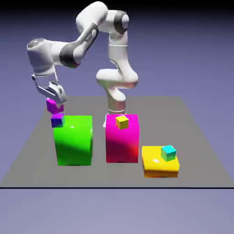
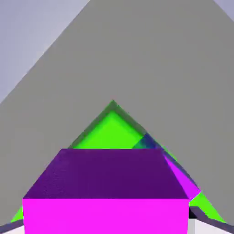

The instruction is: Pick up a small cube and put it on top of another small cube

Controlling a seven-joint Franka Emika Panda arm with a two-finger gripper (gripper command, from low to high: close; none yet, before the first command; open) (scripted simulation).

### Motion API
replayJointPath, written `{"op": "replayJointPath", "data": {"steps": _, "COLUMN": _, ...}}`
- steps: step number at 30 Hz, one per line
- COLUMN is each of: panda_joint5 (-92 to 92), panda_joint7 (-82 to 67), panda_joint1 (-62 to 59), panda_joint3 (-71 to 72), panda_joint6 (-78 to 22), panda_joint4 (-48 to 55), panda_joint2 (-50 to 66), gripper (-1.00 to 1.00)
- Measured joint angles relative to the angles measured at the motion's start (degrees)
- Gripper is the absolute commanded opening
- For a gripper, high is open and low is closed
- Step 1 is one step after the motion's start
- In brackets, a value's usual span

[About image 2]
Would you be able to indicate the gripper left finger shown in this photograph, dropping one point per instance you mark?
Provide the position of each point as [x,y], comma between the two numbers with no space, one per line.
[12,228]

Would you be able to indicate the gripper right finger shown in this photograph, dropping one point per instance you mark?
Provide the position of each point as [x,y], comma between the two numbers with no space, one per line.
[204,226]

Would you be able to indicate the small magenta cube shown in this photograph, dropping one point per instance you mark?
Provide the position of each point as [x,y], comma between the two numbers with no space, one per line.
[106,215]

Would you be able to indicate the large green box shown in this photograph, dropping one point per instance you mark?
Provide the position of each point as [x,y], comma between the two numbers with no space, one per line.
[111,131]

